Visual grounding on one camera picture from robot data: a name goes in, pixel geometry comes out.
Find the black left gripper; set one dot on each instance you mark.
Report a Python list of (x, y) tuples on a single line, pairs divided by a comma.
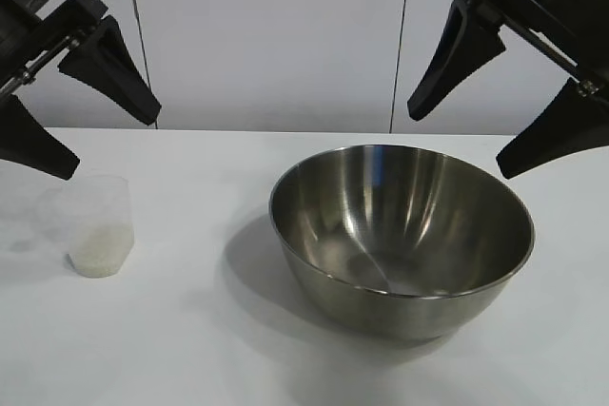
[(28, 40)]

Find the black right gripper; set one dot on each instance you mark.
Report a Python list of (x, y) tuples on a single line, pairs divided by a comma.
[(571, 11)]

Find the clear plastic measuring cup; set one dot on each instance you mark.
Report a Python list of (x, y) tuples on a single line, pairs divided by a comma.
[(107, 204)]

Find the white rice grains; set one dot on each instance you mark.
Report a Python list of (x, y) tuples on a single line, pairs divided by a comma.
[(100, 254)]

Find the stainless steel mixing bowl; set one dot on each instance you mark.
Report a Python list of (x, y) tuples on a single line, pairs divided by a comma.
[(404, 315)]

